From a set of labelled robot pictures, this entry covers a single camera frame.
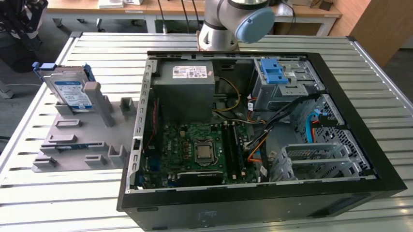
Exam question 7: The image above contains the black graphics card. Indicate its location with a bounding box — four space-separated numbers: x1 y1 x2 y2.
174 170 227 187

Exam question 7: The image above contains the silver CPU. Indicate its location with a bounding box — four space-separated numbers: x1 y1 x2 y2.
196 145 216 160

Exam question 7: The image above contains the metal optical drive cage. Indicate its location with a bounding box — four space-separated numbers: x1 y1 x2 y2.
252 58 327 112

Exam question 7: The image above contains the yellow power wire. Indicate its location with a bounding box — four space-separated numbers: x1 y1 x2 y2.
213 76 243 113

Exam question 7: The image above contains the multicolour power wire bundle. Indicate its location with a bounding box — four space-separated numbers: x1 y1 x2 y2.
214 96 271 125

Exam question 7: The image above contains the grey parts rack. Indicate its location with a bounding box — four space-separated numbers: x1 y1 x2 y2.
31 81 140 173

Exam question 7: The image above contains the grey metal stand foot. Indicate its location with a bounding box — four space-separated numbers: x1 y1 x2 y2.
0 79 17 100

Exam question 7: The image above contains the hard disk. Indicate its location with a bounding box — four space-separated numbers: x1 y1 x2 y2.
33 62 97 113

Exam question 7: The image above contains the black cable bundle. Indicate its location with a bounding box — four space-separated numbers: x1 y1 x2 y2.
248 93 327 155

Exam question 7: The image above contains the black PC case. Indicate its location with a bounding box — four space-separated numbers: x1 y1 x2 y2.
117 50 408 232

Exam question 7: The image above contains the metal disk bay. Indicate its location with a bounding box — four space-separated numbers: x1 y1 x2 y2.
269 141 372 182

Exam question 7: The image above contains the black mesh waste bin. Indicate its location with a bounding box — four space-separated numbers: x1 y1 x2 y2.
0 29 42 73

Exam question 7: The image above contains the blue data wire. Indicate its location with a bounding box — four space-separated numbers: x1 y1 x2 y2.
303 110 327 145

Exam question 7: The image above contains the black RAM slot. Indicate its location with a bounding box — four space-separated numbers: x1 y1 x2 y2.
228 122 239 179
224 122 235 179
232 122 243 178

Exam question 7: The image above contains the blue plastic bay latch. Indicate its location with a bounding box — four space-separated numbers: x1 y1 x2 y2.
260 58 291 85

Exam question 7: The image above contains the wooden desk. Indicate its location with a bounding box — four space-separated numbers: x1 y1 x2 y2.
45 0 150 33
144 0 343 37

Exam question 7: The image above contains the grey power supply unit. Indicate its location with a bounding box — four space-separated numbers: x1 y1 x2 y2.
150 60 217 123

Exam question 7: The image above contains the green motherboard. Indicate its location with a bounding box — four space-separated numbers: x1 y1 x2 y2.
142 122 260 189

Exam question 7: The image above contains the metal socket cover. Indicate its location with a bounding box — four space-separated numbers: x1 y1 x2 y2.
193 139 218 167

